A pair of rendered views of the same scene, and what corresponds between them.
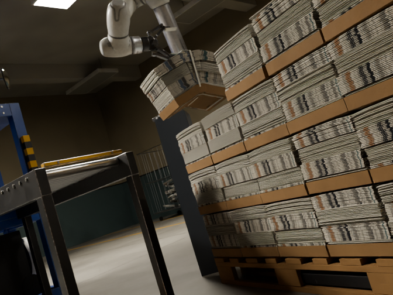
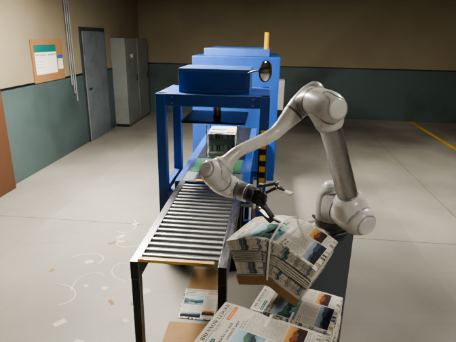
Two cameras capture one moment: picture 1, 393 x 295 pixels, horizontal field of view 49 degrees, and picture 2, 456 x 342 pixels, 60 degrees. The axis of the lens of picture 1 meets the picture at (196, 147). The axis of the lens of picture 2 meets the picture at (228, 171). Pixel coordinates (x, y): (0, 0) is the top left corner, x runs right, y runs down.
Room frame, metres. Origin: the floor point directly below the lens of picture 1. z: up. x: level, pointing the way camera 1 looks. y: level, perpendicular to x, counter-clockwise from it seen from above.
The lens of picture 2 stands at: (1.12, -1.22, 2.01)
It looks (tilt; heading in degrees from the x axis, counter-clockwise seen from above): 19 degrees down; 54
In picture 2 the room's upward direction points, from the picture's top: 1 degrees clockwise
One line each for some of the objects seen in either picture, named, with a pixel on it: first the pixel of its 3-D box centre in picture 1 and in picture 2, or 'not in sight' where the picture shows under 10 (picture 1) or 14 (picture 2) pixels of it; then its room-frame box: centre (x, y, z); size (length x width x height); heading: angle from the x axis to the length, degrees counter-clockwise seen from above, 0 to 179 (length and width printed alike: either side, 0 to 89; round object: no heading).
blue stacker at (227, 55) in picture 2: not in sight; (241, 101); (4.97, 3.79, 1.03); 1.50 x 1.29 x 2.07; 49
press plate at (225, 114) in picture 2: not in sight; (216, 117); (3.14, 1.77, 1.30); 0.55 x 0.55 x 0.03; 49
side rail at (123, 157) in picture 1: (66, 190); (233, 223); (2.66, 0.84, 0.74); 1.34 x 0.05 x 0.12; 49
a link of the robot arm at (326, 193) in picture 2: not in sight; (332, 200); (2.77, 0.08, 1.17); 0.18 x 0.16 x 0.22; 74
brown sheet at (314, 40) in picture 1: (328, 49); not in sight; (1.56, -0.57, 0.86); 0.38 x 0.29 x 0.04; 121
